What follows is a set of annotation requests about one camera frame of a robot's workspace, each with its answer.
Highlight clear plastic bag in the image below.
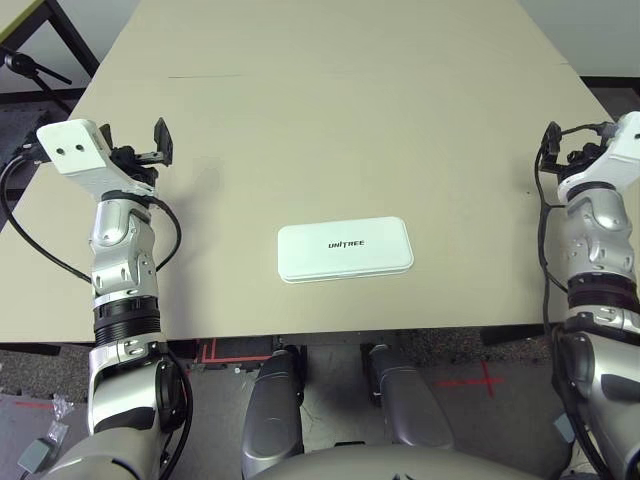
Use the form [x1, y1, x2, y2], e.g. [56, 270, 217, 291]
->
[44, 419, 71, 446]
[52, 393, 76, 419]

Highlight black foam floor mats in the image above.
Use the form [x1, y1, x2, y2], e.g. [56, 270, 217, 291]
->
[0, 102, 56, 166]

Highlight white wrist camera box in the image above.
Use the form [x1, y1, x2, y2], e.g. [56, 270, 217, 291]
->
[36, 118, 156, 201]
[557, 110, 640, 201]

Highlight grey robot torso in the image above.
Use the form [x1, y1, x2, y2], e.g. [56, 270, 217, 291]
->
[244, 443, 571, 480]

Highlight side table with black frame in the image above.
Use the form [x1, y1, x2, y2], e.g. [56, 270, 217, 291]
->
[0, 0, 101, 84]

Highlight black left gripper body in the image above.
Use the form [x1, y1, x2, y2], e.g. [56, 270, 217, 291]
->
[110, 144, 166, 186]

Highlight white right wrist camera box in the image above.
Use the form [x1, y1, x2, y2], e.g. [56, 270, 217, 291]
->
[557, 110, 640, 201]

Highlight black tripod stand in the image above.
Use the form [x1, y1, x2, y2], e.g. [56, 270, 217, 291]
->
[0, 44, 74, 114]

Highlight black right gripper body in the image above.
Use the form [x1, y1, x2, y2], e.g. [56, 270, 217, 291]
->
[545, 124, 614, 181]

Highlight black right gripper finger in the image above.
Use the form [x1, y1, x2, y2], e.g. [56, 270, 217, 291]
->
[542, 121, 562, 167]

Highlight grey robot leg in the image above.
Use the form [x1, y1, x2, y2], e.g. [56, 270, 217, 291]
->
[241, 349, 305, 476]
[367, 344, 454, 449]

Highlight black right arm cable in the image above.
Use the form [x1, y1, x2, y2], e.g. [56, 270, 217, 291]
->
[533, 124, 616, 480]

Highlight grey robot left leg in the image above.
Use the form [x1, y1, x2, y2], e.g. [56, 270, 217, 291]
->
[241, 349, 305, 476]

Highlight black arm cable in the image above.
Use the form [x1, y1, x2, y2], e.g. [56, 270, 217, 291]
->
[533, 124, 616, 480]
[0, 149, 184, 286]

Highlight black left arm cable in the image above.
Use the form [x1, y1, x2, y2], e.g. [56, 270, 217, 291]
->
[0, 149, 184, 286]

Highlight grey floor box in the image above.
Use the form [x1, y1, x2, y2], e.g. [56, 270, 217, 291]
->
[552, 412, 576, 444]
[19, 438, 55, 472]

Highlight black table frame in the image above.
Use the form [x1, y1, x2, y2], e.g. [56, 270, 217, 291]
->
[0, 324, 551, 359]

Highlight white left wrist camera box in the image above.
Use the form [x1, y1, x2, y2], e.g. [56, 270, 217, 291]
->
[36, 118, 156, 201]

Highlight grey robot right leg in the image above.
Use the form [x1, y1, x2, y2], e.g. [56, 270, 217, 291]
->
[367, 344, 454, 449]

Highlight white plastic pencil case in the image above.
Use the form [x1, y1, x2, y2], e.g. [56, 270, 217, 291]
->
[276, 215, 416, 285]

